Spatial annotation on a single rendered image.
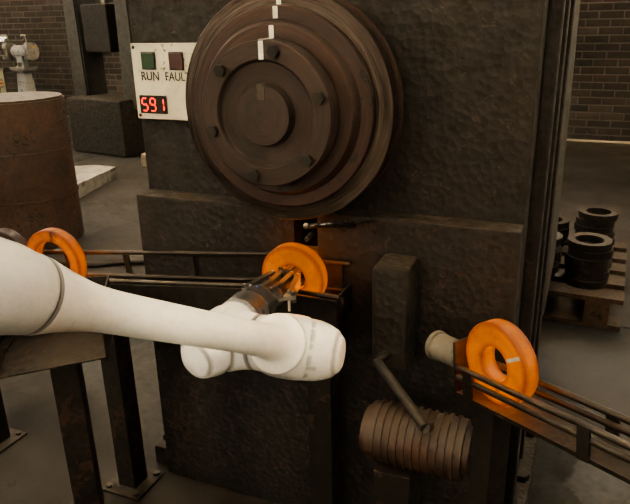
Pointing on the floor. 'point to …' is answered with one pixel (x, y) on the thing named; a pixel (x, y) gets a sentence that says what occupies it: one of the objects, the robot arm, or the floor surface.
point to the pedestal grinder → (21, 61)
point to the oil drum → (27, 165)
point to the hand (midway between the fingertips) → (293, 269)
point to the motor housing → (412, 450)
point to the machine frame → (375, 238)
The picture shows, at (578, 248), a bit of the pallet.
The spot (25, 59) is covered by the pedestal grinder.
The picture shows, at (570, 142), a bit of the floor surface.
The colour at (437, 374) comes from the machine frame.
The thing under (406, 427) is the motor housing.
